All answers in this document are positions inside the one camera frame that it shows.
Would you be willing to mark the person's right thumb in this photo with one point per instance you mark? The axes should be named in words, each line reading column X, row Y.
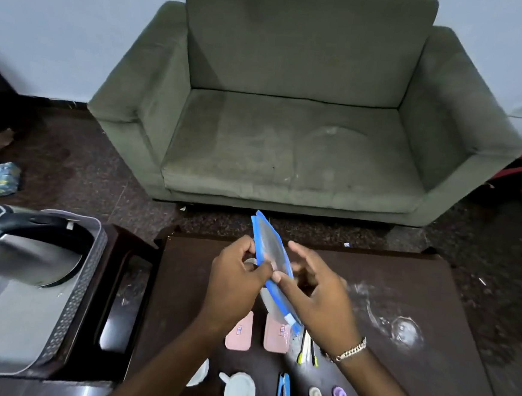
column 283, row 279

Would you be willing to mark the person's left hand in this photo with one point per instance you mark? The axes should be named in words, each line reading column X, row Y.
column 231, row 288

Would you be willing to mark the pink eraser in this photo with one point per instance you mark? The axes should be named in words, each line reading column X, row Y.
column 239, row 333
column 276, row 336

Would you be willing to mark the clear blue zip pouch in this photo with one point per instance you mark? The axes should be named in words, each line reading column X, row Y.
column 272, row 244

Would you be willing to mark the person's right forearm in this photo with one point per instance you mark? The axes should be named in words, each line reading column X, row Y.
column 381, row 392

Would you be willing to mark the person's right hand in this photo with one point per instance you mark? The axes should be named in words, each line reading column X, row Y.
column 324, row 309

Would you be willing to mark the small purple round cap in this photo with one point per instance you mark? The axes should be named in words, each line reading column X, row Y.
column 339, row 394

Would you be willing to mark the white pen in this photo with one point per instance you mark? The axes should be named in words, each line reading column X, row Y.
column 307, row 347

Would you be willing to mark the green fabric sofa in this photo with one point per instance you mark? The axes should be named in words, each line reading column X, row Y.
column 291, row 153

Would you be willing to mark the blue stapler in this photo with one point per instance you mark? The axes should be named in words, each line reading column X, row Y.
column 284, row 389

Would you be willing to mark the person's left forearm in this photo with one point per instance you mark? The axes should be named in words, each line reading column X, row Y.
column 171, row 369

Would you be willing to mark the small white round cap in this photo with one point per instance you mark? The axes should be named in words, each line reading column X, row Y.
column 315, row 394

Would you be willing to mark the person's left thumb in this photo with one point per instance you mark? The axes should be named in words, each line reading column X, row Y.
column 260, row 277

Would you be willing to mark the grey perforated metal tray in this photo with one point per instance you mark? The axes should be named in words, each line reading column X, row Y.
column 12, row 325

